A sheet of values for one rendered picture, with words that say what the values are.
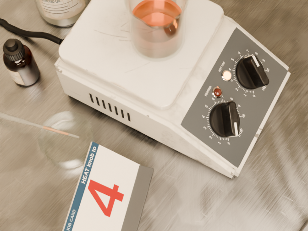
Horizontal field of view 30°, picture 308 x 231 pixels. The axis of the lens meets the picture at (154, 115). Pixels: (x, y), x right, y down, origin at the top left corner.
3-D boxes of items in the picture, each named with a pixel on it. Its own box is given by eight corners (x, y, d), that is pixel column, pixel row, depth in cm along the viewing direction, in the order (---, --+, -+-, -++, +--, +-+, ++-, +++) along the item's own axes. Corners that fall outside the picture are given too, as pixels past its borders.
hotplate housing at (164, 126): (288, 79, 61) (305, 41, 53) (234, 184, 57) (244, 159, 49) (107, -4, 65) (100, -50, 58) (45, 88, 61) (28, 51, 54)
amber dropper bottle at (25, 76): (34, 57, 62) (19, 24, 56) (44, 80, 61) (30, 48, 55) (8, 68, 62) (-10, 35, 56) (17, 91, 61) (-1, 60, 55)
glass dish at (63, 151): (106, 150, 58) (103, 142, 56) (59, 180, 57) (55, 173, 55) (77, 109, 60) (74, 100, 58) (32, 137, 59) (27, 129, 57)
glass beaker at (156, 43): (126, 19, 54) (120, -35, 47) (183, 13, 54) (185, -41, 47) (131, 75, 52) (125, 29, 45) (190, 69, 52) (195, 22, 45)
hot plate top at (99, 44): (228, 13, 55) (228, 8, 54) (167, 115, 51) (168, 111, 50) (119, -36, 57) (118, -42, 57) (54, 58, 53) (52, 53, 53)
